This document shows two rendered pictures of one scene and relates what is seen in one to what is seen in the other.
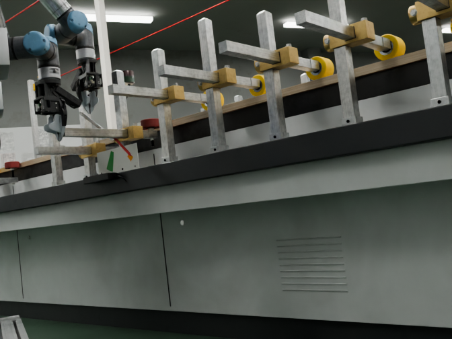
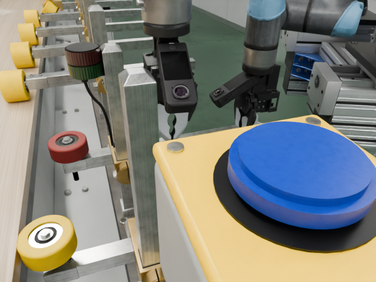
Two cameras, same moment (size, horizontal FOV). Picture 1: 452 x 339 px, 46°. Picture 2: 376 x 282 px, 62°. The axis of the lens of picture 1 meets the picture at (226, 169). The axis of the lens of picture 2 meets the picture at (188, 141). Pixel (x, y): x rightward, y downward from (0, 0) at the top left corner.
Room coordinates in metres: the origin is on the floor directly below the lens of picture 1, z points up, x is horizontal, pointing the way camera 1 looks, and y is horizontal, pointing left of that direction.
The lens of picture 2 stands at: (2.56, 0.78, 1.28)
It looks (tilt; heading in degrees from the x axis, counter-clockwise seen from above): 34 degrees down; 209
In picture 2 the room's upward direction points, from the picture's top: 1 degrees clockwise
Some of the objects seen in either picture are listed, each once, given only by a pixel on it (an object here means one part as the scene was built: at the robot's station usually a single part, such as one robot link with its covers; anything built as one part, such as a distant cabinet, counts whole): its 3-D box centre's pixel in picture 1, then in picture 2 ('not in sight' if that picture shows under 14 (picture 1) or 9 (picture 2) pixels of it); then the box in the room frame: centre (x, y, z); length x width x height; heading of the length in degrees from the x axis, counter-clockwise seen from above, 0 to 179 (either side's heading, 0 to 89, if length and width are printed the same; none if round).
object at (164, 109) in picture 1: (164, 111); (108, 97); (1.98, 0.20, 0.89); 0.04 x 0.04 x 0.48; 49
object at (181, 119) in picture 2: (87, 101); (177, 115); (2.13, 0.52, 1.00); 0.06 x 0.03 x 0.09; 43
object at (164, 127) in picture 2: (94, 101); (160, 117); (2.15, 0.50, 1.00); 0.06 x 0.03 x 0.09; 43
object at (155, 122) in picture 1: (151, 132); (71, 159); (2.20, 0.29, 0.85); 0.08 x 0.08 x 0.11
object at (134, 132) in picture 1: (128, 134); (122, 158); (2.13, 0.37, 0.85); 0.14 x 0.06 x 0.05; 49
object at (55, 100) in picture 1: (50, 98); (257, 88); (1.86, 0.58, 0.97); 0.09 x 0.08 x 0.12; 139
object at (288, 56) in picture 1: (276, 60); (89, 29); (1.64, -0.19, 0.95); 0.14 x 0.06 x 0.05; 49
